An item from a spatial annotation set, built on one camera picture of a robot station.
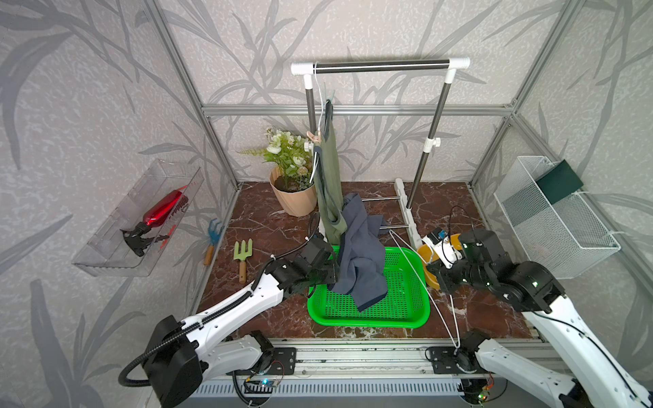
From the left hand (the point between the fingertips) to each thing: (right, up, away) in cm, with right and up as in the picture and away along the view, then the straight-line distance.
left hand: (337, 271), depth 79 cm
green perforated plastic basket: (+23, -12, +6) cm, 27 cm away
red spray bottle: (-48, +13, -17) cm, 53 cm away
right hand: (+25, +5, -11) cm, 28 cm away
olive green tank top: (-2, +28, -4) cm, 28 cm away
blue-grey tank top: (+8, +2, +5) cm, 10 cm away
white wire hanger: (+23, +8, +25) cm, 35 cm away
